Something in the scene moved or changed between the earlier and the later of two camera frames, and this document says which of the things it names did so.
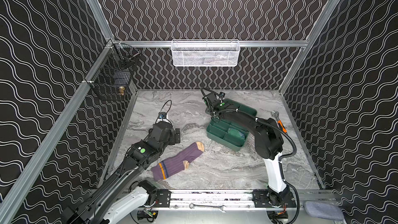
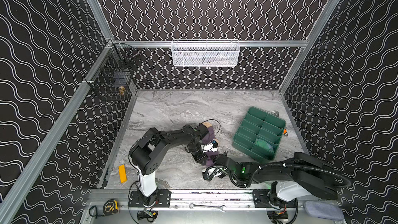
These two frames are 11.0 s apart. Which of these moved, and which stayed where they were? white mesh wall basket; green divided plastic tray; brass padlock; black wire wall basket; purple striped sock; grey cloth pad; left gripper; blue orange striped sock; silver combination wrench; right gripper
Moved: blue orange striped sock; right gripper; purple striped sock; green divided plastic tray; left gripper
Stayed: brass padlock; white mesh wall basket; black wire wall basket; grey cloth pad; silver combination wrench
